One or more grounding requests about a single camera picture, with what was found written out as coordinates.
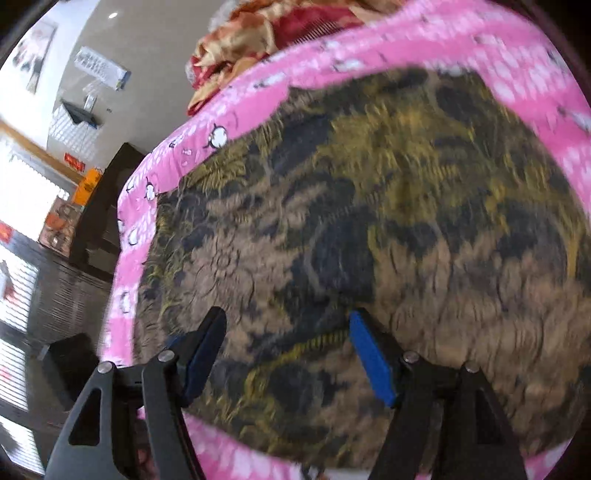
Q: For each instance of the dark cloth on wall hook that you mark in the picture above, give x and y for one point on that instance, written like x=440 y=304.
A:
x=81 y=115

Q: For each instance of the wall calendar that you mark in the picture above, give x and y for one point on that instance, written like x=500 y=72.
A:
x=102 y=68

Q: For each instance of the pink penguin print bedsheet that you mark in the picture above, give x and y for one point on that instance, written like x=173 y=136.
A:
x=508 y=69

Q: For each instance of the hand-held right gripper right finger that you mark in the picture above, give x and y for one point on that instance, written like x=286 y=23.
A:
x=371 y=357

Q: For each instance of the black box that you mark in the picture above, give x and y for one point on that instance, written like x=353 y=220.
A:
x=69 y=369

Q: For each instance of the red and cream floral blanket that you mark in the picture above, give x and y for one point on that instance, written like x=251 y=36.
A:
x=258 y=41

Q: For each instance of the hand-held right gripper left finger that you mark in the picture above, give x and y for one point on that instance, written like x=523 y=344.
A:
x=199 y=355

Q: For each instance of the dark wooden cabinet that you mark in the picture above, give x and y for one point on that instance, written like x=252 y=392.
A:
x=101 y=207

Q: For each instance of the dark patterned yellow brown garment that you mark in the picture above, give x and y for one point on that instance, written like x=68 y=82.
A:
x=369 y=258

